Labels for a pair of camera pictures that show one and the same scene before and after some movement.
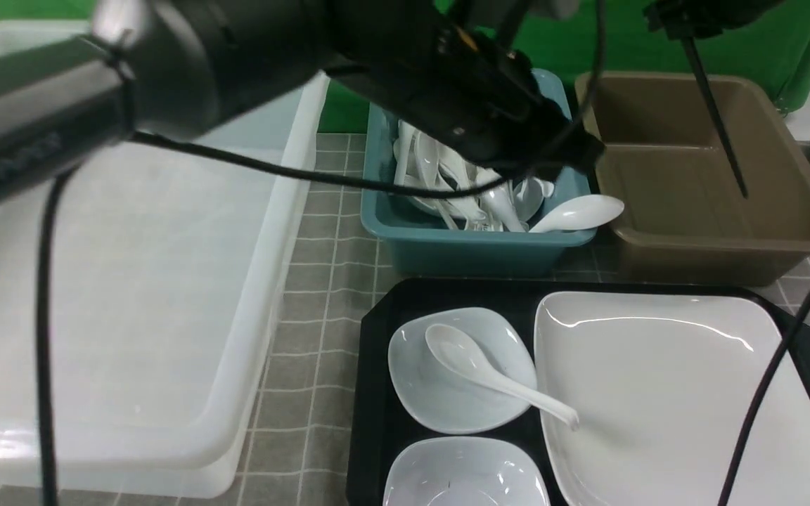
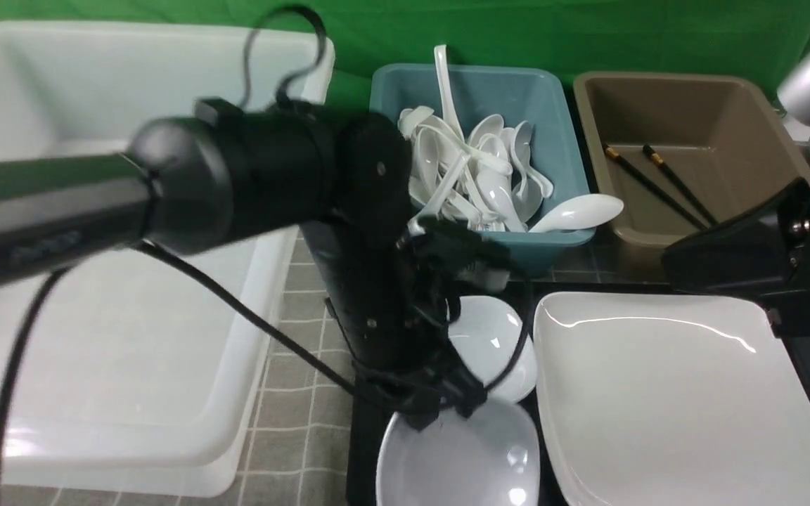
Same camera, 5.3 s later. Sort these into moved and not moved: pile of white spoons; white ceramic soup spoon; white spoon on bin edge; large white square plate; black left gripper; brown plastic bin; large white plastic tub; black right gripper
Moved: black right gripper; white ceramic soup spoon; black left gripper
Not moved: white spoon on bin edge; large white square plate; brown plastic bin; pile of white spoons; large white plastic tub
